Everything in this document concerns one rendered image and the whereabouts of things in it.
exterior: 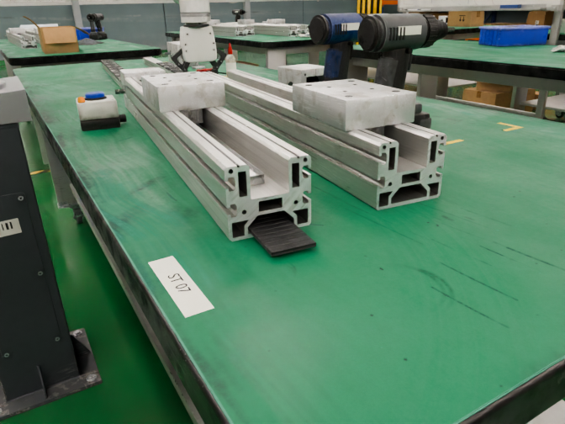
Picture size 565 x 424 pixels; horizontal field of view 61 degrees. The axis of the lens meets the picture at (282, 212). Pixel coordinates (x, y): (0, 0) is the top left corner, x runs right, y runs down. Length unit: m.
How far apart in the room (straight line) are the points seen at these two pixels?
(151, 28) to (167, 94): 11.93
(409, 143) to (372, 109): 0.06
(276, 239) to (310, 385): 0.20
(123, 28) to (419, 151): 12.04
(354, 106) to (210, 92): 0.28
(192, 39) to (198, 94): 0.67
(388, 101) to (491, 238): 0.22
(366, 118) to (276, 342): 0.36
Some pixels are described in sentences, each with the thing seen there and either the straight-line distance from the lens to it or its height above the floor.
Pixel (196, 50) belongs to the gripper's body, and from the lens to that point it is 1.47.
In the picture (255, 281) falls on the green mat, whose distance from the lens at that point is 0.45.
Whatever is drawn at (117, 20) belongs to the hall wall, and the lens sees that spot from 12.52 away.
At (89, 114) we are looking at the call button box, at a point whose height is 0.81.
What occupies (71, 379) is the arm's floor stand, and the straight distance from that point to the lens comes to 1.63.
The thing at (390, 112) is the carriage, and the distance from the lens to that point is 0.66.
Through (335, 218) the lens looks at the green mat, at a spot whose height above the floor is 0.78.
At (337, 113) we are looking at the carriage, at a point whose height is 0.89.
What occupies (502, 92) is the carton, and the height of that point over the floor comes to 0.24.
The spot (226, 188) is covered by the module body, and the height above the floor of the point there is 0.84.
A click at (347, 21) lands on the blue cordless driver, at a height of 0.98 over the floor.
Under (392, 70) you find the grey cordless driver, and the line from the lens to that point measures 0.88.
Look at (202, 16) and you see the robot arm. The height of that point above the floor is 0.99.
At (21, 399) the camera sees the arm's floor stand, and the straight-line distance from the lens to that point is 1.63.
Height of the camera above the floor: 1.01
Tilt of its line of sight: 23 degrees down
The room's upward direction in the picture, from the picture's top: 2 degrees counter-clockwise
